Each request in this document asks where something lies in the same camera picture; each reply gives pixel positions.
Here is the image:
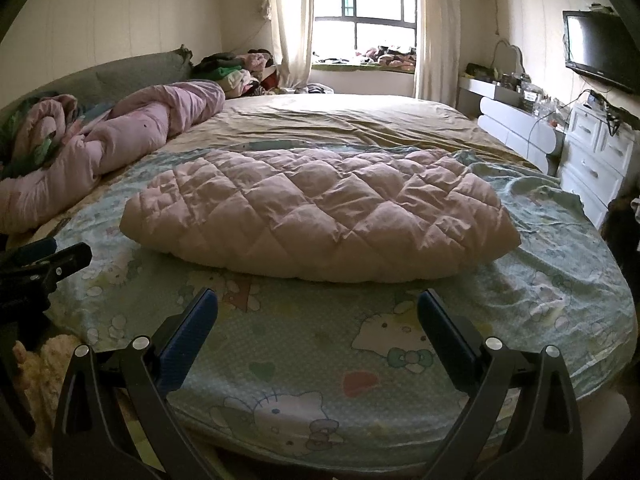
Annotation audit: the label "cloud shaped mirror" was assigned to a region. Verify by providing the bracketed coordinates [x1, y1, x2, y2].
[492, 40, 526, 78]

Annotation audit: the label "cluster of cosmetic bottles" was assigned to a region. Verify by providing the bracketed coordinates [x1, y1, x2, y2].
[500, 72, 571, 121]

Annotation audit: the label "tangle of black cables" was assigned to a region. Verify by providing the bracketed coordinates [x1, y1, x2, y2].
[585, 89, 640, 136]

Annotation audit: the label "pile of mixed clothes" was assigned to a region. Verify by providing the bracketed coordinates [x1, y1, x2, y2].
[192, 50, 278, 98]

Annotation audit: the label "white chest of drawers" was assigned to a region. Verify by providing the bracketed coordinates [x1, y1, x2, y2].
[557, 102, 638, 228]

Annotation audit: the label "pale green cartoon print blanket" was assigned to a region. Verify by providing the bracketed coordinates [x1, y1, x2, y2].
[42, 137, 636, 461]

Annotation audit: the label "white dressing table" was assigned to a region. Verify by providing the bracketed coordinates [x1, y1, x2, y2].
[457, 77, 568, 171]

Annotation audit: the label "pink rolled duvet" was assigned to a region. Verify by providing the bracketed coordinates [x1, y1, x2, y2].
[0, 81, 226, 233]

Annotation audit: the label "black flat television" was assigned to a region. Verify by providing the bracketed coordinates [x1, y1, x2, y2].
[562, 8, 640, 95]

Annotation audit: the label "dark hanging clothes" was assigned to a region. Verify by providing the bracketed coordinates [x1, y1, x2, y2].
[600, 195, 640, 271]

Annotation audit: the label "grey padded headboard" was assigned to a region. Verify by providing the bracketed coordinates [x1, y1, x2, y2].
[0, 46, 193, 116]

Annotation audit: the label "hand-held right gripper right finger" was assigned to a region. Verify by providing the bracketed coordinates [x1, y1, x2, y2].
[417, 288, 583, 480]

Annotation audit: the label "window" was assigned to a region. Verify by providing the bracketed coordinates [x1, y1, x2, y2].
[312, 0, 418, 63]

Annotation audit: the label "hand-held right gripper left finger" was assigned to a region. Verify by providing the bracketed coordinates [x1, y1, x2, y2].
[52, 287, 221, 480]

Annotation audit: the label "beige bed sheet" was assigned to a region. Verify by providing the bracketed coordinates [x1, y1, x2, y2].
[160, 92, 541, 171]

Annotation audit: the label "cream curtain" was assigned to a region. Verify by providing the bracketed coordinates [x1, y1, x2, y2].
[267, 0, 316, 91]
[414, 0, 461, 106]

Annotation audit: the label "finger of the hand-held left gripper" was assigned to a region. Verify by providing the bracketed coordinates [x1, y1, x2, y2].
[27, 242, 93, 287]
[0, 237, 58, 275]

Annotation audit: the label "pink quilted jacket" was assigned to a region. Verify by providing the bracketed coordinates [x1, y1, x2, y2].
[120, 147, 521, 283]

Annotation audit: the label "heap of pink clothes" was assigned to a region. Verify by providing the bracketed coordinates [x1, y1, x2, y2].
[352, 46, 417, 70]

